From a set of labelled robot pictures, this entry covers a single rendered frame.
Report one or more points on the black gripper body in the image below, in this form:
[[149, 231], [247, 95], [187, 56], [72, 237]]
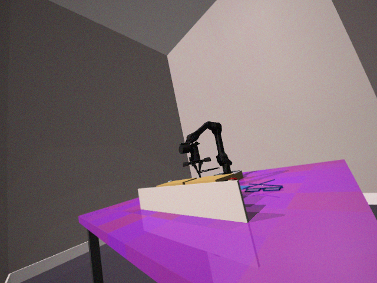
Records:
[[195, 157]]

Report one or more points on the grey flat panel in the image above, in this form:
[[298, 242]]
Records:
[[216, 200]]

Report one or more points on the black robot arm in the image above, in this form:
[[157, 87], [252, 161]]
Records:
[[216, 129]]

